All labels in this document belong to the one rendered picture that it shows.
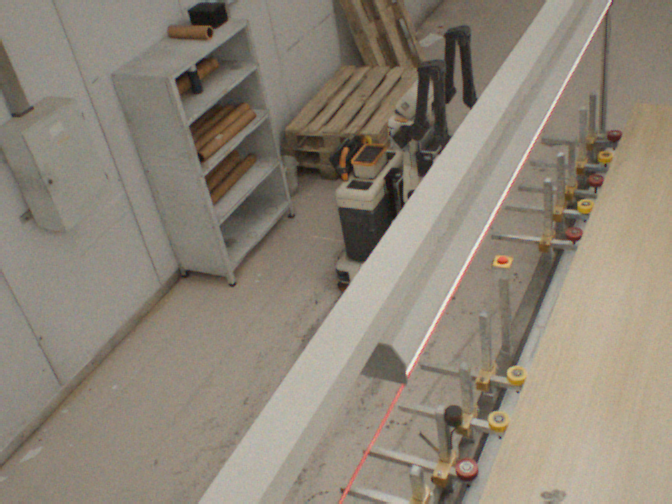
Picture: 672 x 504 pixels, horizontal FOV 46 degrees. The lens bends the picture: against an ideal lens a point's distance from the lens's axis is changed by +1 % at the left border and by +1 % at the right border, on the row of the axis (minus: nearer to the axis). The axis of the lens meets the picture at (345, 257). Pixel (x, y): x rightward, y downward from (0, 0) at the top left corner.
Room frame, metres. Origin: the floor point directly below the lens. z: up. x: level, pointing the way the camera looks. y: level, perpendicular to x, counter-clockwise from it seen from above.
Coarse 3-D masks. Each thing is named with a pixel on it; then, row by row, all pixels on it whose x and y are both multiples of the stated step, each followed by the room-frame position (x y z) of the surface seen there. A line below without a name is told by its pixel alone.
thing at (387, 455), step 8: (376, 448) 2.01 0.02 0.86; (376, 456) 1.99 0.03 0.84; (384, 456) 1.97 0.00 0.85; (392, 456) 1.96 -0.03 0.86; (400, 456) 1.95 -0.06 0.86; (408, 456) 1.94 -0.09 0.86; (400, 464) 1.93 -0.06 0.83; (408, 464) 1.92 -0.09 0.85; (416, 464) 1.90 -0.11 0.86; (424, 464) 1.89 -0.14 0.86; (432, 464) 1.89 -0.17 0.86; (432, 472) 1.87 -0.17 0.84; (448, 472) 1.84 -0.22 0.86; (456, 480) 1.82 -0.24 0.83
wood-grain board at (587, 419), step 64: (640, 128) 3.91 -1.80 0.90; (640, 192) 3.29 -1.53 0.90; (576, 256) 2.87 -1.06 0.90; (640, 256) 2.79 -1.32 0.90; (576, 320) 2.45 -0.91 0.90; (640, 320) 2.38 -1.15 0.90; (576, 384) 2.10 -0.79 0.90; (640, 384) 2.04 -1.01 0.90; (512, 448) 1.86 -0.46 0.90; (576, 448) 1.81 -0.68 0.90; (640, 448) 1.76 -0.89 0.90
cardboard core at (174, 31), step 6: (168, 30) 5.01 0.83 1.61; (174, 30) 4.99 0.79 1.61; (180, 30) 4.96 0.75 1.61; (186, 30) 4.94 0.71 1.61; (192, 30) 4.92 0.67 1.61; (198, 30) 4.89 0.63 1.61; (204, 30) 4.87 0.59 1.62; (210, 30) 4.92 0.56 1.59; (174, 36) 4.99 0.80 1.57; (180, 36) 4.97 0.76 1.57; (186, 36) 4.94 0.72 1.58; (192, 36) 4.92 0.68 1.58; (198, 36) 4.89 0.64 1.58; (204, 36) 4.87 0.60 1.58; (210, 36) 4.90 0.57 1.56
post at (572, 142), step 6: (570, 138) 3.59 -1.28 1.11; (570, 144) 3.58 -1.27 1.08; (576, 144) 3.58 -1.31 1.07; (570, 150) 3.58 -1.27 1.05; (576, 150) 3.59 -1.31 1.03; (570, 156) 3.58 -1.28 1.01; (576, 156) 3.59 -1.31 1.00; (570, 162) 3.58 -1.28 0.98; (570, 168) 3.58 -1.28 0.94; (570, 174) 3.58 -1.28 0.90; (570, 180) 3.58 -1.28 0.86
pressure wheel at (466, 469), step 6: (462, 462) 1.83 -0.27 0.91; (468, 462) 1.83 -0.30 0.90; (474, 462) 1.82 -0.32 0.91; (456, 468) 1.81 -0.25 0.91; (462, 468) 1.81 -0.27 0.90; (468, 468) 1.80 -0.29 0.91; (474, 468) 1.80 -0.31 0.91; (462, 474) 1.78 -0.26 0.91; (468, 474) 1.78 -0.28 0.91; (474, 474) 1.78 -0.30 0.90; (462, 480) 1.78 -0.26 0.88; (468, 480) 1.77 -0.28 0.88; (468, 486) 1.81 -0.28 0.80
